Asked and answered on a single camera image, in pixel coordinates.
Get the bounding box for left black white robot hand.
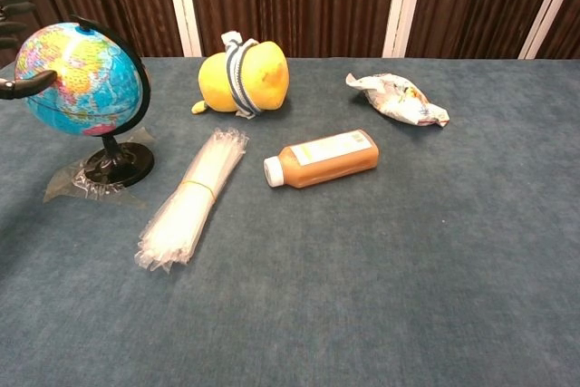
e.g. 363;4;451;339
0;0;59;102

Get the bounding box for small globe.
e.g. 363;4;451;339
14;15;156;189

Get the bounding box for clear crumpled plastic tape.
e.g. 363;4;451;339
43;126;158;209

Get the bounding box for bundle of clear straws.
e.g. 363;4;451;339
133;127;250;275

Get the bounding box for yellow plush toy striped scarf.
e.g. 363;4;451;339
190;30;291;121

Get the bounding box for orange juice bottle white cap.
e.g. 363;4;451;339
263;129;381;190

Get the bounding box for blue felt table mat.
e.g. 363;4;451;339
0;56;580;387

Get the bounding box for crumpled white snack bag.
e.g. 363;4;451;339
344;71;451;129

